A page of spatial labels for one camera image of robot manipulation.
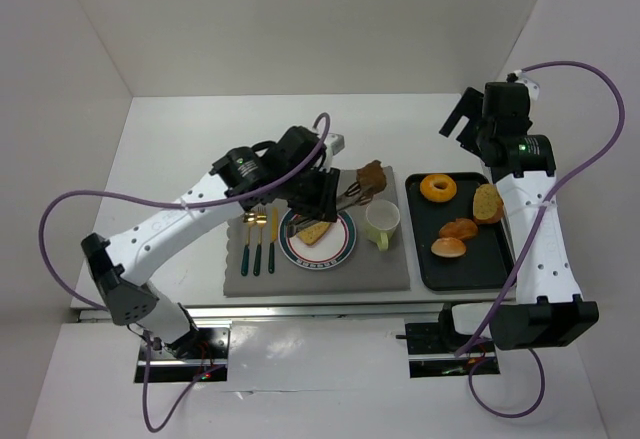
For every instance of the pale green mug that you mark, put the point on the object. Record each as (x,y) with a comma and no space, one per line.
(382,218)

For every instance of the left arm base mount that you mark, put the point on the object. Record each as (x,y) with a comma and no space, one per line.
(206,360)

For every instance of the black baking tray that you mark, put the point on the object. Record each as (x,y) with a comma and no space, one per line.
(488,259)

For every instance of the grey cloth placemat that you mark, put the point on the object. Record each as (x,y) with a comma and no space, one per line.
(366,270)

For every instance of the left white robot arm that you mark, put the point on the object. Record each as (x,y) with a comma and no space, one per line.
(296,169)

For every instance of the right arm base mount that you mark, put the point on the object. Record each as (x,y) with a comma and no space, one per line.
(431,344)

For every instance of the metal serving tongs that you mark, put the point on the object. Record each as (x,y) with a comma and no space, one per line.
(357,194)

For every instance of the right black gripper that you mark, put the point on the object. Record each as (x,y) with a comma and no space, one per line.
(470,126)

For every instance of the gold fork green handle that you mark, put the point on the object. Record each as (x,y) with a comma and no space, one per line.
(261,221)

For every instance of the brown glazed bun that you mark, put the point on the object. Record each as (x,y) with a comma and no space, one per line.
(463,229)

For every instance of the sugared round bun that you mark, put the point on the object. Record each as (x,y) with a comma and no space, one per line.
(448,247)

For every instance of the white plate green red rim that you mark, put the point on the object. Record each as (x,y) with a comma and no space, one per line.
(333,249)

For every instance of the gold spoon green handle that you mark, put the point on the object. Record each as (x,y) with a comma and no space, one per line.
(249,220)

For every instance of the cut bread slice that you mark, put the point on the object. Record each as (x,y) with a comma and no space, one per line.
(313,234)
(488,206)

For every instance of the aluminium rail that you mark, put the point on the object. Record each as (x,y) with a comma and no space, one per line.
(201,315)

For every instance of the gold knife green handle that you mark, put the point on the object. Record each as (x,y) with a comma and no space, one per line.
(273,241)

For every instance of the orange glazed donut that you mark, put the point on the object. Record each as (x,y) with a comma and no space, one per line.
(438,188)

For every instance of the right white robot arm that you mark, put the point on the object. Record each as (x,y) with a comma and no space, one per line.
(549,310)

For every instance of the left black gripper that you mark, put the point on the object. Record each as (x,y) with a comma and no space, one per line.
(326,194)

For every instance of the dark brown bread piece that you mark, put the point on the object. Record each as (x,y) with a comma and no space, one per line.
(371,178)

